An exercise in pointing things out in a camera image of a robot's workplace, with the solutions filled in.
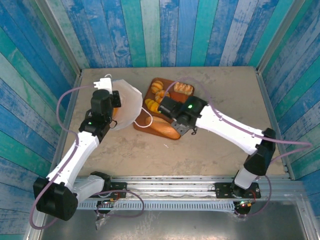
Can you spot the yellow striped fake bread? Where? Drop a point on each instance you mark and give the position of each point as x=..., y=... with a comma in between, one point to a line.
x=150, y=104

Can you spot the golden fake croissant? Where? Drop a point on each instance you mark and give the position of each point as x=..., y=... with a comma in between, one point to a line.
x=157, y=87
x=162, y=96

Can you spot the white paper bag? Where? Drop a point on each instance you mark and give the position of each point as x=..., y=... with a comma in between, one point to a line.
x=130, y=100

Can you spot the fake baguette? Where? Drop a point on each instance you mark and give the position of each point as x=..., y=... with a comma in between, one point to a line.
x=162, y=128

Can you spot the braided fake bread loaf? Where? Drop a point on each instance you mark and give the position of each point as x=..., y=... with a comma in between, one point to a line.
x=183, y=88

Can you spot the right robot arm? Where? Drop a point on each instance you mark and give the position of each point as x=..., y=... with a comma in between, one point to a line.
x=225, y=130

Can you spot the orange fake bread roll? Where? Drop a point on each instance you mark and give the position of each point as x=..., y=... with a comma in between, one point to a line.
x=115, y=112

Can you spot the brown plastic tray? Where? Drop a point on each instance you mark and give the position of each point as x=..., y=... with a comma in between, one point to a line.
x=178, y=97

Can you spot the small white scrap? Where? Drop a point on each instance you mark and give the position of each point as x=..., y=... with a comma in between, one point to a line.
x=166, y=145

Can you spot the grey metal plate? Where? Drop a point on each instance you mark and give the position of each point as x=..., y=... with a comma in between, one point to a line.
x=175, y=225

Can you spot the clear plastic scrap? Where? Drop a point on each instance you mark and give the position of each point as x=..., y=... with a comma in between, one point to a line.
x=100, y=223

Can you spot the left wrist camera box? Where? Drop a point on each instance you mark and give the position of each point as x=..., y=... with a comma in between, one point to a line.
x=103, y=84

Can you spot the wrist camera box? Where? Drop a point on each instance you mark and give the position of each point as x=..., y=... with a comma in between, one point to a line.
x=180, y=128
x=103, y=84

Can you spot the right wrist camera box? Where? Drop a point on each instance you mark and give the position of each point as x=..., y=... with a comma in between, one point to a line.
x=180, y=128

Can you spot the aluminium table side rail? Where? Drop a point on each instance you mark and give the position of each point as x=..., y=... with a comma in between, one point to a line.
x=268, y=100
x=78, y=80

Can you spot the aluminium mounting rail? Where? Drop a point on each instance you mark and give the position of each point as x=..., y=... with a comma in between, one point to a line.
x=170, y=187

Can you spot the aluminium corner post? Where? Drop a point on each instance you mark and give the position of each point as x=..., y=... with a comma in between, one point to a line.
x=279, y=35
x=60, y=35

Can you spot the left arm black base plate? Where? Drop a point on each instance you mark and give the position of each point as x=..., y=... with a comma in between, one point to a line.
x=119, y=190

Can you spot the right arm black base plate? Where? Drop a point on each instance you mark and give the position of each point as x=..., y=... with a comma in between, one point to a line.
x=222, y=191

